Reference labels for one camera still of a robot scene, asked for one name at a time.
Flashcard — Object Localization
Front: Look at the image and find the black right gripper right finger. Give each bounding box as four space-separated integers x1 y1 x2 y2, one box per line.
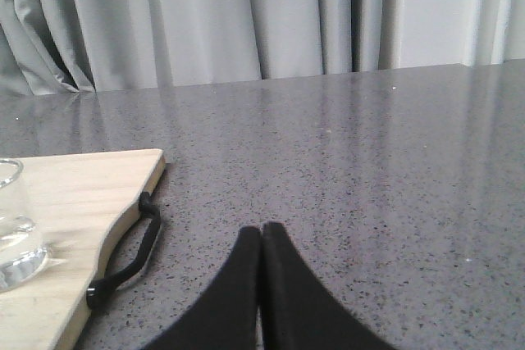
261 222 393 349

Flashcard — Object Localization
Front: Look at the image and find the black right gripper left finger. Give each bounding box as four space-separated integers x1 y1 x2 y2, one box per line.
144 226 262 349

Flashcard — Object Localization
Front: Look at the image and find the clear glass beaker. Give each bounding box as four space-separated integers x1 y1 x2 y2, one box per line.
1 157 48 293

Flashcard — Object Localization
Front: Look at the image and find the light wooden cutting board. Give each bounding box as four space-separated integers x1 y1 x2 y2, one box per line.
1 148 166 349

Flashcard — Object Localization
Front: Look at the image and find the grey curtain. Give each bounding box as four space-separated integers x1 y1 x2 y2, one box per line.
1 0 524 96

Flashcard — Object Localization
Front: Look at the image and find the black cord board handle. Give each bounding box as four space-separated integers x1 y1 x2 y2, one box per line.
85 192 162 310

